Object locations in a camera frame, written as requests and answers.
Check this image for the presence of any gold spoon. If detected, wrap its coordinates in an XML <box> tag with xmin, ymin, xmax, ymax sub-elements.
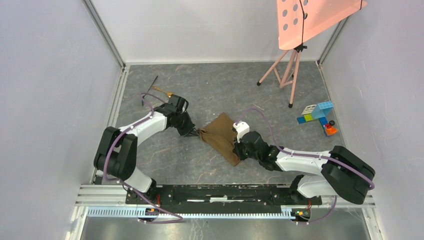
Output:
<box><xmin>152</xmin><ymin>85</ymin><xmax>174</xmax><ymax>98</ymax></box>

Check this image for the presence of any brown cloth napkin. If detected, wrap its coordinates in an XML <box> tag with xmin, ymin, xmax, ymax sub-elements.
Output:
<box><xmin>199</xmin><ymin>112</ymin><xmax>241</xmax><ymax>167</ymax></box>

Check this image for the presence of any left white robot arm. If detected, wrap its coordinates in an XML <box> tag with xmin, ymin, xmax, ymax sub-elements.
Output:
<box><xmin>93</xmin><ymin>94</ymin><xmax>199</xmax><ymax>204</ymax></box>

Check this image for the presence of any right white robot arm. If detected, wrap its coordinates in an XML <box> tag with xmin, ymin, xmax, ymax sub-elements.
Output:
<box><xmin>233</xmin><ymin>131</ymin><xmax>376</xmax><ymax>205</ymax></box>

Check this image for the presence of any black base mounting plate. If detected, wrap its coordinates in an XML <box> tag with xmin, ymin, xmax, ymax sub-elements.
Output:
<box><xmin>146</xmin><ymin>184</ymin><xmax>323</xmax><ymax>215</ymax></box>

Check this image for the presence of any colourful toy block structure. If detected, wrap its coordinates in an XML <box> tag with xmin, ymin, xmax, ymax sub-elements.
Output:
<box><xmin>297</xmin><ymin>101</ymin><xmax>338</xmax><ymax>137</ymax></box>

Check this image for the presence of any pink music stand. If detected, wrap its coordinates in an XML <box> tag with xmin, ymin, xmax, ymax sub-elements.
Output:
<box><xmin>256</xmin><ymin>0</ymin><xmax>368</xmax><ymax>108</ymax></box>

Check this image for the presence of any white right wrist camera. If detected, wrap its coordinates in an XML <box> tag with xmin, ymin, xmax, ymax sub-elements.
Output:
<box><xmin>233</xmin><ymin>121</ymin><xmax>250</xmax><ymax>143</ymax></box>

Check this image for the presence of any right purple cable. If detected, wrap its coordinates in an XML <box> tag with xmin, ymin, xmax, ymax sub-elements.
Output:
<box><xmin>235</xmin><ymin>106</ymin><xmax>376</xmax><ymax>225</ymax></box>

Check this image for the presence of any purple cable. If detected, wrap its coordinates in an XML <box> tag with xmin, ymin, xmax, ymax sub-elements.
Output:
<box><xmin>102</xmin><ymin>92</ymin><xmax>184</xmax><ymax>225</ymax></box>
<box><xmin>235</xmin><ymin>106</ymin><xmax>376</xmax><ymax>225</ymax></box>

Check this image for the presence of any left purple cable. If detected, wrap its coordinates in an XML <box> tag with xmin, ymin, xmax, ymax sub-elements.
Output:
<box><xmin>102</xmin><ymin>92</ymin><xmax>184</xmax><ymax>225</ymax></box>

